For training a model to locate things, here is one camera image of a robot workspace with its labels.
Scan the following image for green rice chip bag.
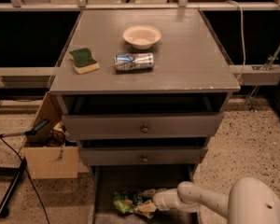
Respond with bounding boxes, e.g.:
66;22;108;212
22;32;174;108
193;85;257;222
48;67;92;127
113;190;155;219

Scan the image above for black floor bar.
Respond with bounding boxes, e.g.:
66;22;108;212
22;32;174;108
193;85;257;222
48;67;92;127
0;159;27;218

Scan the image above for middle grey drawer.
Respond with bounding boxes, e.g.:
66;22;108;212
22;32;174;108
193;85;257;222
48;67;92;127
78;147;208;166

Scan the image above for green yellow sponge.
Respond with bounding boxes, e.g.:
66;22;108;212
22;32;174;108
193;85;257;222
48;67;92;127
69;48;100;75

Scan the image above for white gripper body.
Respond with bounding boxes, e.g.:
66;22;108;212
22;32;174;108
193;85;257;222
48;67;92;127
152;189;180;211

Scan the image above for black cable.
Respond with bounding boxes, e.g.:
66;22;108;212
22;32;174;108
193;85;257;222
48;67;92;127
0;125;51;224

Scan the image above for top grey drawer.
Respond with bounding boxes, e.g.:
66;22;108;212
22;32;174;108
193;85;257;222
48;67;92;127
63;112;224;141

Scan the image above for black handled tool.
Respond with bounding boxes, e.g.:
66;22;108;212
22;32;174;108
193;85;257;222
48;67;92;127
0;119;49;138

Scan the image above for items in cardboard box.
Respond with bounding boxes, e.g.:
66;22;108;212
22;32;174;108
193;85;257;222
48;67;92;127
45;122;66;147

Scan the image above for bottom grey drawer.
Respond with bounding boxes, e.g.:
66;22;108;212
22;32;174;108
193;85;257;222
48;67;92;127
88;164;200;224

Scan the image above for grey drawer cabinet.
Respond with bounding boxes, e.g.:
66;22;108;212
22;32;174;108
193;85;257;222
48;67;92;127
49;8;242;224

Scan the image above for white cable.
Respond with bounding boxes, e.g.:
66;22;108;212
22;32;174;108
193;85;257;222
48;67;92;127
226;0;246;81

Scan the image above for grey drawer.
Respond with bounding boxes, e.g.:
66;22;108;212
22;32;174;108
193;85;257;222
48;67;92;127
88;164;200;224
63;112;224;141
78;147;208;166

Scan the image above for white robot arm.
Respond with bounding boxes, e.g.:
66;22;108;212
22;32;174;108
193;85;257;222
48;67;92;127
137;177;280;224

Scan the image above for cardboard box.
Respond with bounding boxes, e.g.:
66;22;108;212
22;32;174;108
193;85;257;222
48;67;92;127
23;91;79;179

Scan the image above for crushed silver blue can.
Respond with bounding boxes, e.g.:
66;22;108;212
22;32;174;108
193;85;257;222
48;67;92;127
114;53;154;71

